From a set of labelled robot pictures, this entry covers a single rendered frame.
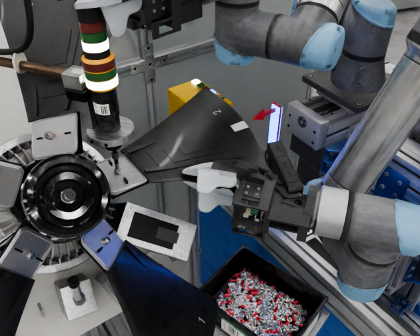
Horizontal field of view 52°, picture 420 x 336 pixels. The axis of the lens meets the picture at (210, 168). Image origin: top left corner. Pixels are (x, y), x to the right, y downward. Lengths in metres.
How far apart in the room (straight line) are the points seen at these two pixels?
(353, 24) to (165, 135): 0.65
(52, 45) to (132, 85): 0.81
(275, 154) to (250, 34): 0.20
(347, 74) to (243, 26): 0.58
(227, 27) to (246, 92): 1.12
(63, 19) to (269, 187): 0.41
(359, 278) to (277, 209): 0.17
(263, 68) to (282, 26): 1.15
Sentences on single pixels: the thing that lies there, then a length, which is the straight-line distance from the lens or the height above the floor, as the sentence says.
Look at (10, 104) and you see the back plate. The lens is 0.93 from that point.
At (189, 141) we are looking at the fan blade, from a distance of 0.75.
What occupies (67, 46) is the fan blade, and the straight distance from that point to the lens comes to 0.72.
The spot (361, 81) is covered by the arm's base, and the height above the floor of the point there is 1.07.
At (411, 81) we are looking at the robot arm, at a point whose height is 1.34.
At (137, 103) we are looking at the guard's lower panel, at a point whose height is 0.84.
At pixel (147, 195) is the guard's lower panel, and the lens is 1.82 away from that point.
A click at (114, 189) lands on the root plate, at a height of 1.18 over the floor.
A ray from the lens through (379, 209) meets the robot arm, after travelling 0.64.
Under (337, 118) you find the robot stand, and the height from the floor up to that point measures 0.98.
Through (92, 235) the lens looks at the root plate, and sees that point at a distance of 0.69.
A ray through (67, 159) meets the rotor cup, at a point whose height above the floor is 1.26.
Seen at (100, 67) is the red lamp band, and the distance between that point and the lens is 0.59.
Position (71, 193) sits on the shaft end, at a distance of 0.63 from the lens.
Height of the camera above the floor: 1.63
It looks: 39 degrees down
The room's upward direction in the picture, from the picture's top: straight up
